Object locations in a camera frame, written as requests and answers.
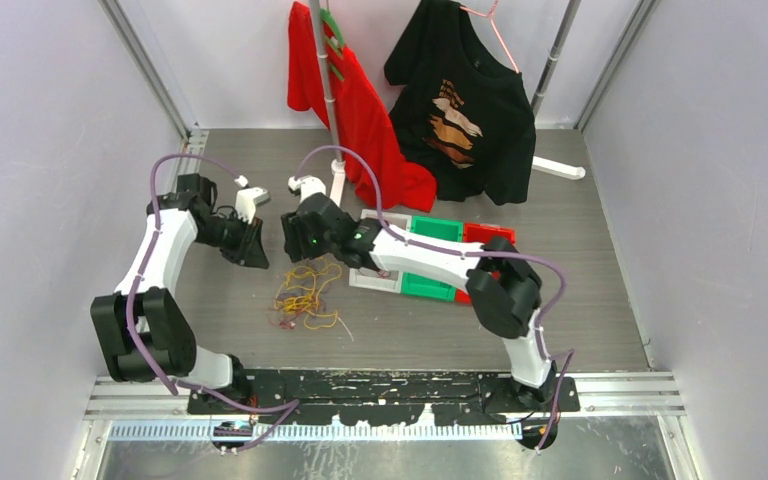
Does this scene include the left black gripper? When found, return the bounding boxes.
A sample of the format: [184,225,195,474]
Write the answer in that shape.
[193,210,269,268]

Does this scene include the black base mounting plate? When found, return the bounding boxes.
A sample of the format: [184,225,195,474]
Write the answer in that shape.
[187,367,580,427]

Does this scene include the white plastic bin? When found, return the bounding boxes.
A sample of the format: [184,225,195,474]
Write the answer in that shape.
[348,209,413,294]

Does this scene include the red t-shirt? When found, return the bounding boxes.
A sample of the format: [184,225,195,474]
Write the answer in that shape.
[287,1,437,212]

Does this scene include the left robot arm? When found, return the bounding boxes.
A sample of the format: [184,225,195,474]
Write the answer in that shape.
[90,174,269,413]

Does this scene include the colourful wire bundle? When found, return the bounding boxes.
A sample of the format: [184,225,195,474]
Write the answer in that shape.
[268,258,346,333]

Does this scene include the green clothes hanger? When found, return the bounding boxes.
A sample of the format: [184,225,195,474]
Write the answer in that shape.
[317,8,346,82]

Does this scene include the black printed t-shirt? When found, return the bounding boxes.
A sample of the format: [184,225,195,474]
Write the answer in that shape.
[383,1,536,206]

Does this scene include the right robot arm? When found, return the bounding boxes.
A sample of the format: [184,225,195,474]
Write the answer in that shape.
[281,193,558,411]

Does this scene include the metal clothes rack pole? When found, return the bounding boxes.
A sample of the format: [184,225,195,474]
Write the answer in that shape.
[308,0,341,146]

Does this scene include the green plastic bin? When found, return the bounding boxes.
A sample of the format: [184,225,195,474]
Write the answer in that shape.
[400,216,467,303]

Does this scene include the right metal rack pole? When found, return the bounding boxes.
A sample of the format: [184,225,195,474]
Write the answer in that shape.
[531,0,582,116]

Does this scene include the red plastic bin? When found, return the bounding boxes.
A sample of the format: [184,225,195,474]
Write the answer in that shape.
[455,222,518,306]

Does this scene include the pink clothes hanger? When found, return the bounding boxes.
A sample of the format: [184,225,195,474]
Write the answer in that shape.
[460,0,521,73]

